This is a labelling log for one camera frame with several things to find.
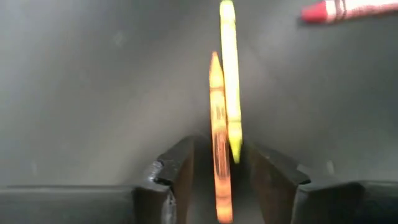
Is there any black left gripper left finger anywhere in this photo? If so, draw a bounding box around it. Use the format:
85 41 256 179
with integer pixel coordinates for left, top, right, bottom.
0 136 196 224

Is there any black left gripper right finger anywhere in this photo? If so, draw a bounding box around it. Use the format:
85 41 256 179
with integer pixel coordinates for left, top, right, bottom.
248 142 398 224

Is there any orange crayon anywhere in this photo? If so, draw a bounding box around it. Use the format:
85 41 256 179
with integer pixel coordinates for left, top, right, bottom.
208 51 234 224

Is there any yellow crayon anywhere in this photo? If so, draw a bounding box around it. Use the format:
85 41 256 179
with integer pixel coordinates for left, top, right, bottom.
219 0 244 164

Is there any red crayon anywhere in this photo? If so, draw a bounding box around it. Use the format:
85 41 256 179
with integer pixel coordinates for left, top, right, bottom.
300 0 398 25

